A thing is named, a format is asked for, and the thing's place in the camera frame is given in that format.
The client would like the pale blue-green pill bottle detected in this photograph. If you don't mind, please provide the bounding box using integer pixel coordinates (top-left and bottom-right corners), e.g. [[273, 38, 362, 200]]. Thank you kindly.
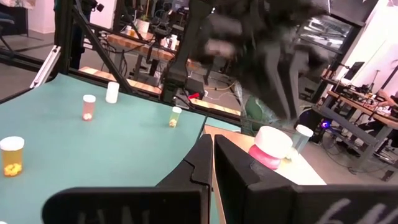
[[284, 124, 314, 161]]

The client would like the pink translucent pill bottle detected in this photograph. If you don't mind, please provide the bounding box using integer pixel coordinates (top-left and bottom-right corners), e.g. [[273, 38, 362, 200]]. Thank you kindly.
[[82, 94, 97, 122]]

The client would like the tilted black monitor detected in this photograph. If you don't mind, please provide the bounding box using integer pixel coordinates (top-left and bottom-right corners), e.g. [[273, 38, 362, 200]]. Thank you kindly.
[[343, 61, 365, 81]]

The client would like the pink Pepto bottle white cap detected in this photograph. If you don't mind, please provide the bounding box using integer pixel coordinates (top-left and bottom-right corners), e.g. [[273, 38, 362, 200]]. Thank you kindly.
[[248, 125, 294, 171]]

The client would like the green pill bottle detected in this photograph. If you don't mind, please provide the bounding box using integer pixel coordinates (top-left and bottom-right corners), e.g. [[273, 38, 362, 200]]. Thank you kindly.
[[169, 106, 183, 129]]

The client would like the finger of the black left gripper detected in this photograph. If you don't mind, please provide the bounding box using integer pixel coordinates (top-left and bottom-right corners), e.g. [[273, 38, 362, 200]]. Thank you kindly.
[[261, 60, 289, 121], [287, 55, 312, 121]]

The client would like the white metal bracket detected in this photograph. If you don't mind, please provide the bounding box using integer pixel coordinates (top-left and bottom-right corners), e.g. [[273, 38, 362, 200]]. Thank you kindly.
[[29, 45, 62, 90]]

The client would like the potted plant on workbench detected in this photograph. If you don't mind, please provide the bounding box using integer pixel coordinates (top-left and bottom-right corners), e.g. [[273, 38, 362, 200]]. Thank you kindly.
[[136, 14, 150, 34]]

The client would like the black aluminium rig frame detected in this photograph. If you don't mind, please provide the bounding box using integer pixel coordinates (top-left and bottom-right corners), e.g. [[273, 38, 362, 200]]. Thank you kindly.
[[0, 0, 243, 127]]

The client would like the person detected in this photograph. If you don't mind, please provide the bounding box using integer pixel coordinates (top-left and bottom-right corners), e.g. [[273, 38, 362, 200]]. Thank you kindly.
[[374, 88, 398, 110]]

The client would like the wooden desk with grey legs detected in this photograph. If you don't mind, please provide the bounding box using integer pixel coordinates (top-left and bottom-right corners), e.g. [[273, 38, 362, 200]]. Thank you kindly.
[[313, 77, 398, 175]]

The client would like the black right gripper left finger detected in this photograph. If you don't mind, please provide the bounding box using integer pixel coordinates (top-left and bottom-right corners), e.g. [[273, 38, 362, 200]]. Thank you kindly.
[[157, 134, 214, 188]]

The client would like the wooden workbench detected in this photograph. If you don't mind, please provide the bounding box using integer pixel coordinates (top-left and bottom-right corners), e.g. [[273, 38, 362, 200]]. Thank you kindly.
[[107, 30, 200, 82]]

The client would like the orange pill bottle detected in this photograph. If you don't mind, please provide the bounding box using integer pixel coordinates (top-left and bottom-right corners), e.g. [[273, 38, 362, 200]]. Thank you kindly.
[[0, 136, 25, 178]]

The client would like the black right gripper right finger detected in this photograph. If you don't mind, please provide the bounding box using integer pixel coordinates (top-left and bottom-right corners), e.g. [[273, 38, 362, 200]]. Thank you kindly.
[[214, 134, 295, 224]]

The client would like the snake plant in white pot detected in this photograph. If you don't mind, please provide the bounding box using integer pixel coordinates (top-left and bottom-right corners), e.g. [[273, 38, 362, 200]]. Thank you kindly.
[[233, 80, 280, 136]]

